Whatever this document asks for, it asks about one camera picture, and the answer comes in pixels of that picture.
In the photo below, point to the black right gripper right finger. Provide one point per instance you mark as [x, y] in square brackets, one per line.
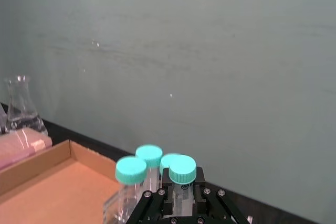
[223, 205]

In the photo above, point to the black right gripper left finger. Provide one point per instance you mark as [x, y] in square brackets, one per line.
[151, 205]

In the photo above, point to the clear tube with teal cap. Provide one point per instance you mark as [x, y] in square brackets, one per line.
[166, 161]
[183, 169]
[149, 154]
[130, 169]

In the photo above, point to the clear plastic tube rack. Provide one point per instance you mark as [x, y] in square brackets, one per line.
[111, 208]

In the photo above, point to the shallow brown cardboard tray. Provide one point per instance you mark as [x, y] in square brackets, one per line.
[60, 187]

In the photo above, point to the pink plastic-wrapped pack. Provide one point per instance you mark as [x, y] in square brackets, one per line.
[18, 145]

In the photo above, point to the clear glass conical flask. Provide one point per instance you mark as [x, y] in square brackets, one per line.
[25, 113]

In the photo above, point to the clear glass vessel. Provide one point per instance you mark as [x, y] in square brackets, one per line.
[2, 121]

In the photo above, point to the plain pale wall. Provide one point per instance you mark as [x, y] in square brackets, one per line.
[183, 51]

